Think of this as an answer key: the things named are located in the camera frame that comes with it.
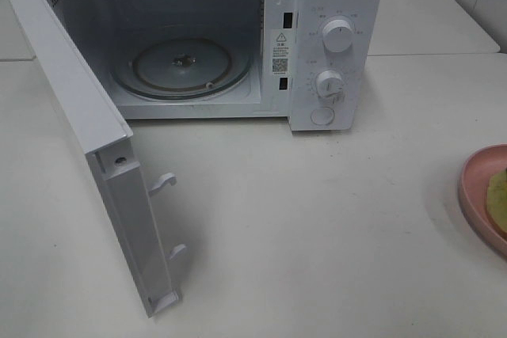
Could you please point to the round white door button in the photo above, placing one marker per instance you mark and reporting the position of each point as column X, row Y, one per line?
column 322, row 116

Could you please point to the white bread sandwich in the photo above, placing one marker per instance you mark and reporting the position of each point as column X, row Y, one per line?
column 496, row 202

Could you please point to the pink round plate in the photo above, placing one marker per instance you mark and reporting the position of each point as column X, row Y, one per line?
column 472, row 188

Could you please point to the white microwave door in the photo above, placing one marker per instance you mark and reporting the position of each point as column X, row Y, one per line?
column 105, row 141

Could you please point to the glass microwave turntable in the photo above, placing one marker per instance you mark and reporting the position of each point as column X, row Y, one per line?
column 183, row 62

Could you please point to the white microwave oven body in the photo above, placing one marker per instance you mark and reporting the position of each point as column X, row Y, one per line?
column 94, row 26

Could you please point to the white warning label sticker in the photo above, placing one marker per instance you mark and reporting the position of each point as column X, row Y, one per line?
column 281, row 47

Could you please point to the upper white power knob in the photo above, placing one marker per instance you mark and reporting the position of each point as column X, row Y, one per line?
column 337, row 34

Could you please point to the white timer knob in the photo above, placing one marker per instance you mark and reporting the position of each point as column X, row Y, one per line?
column 329, row 84

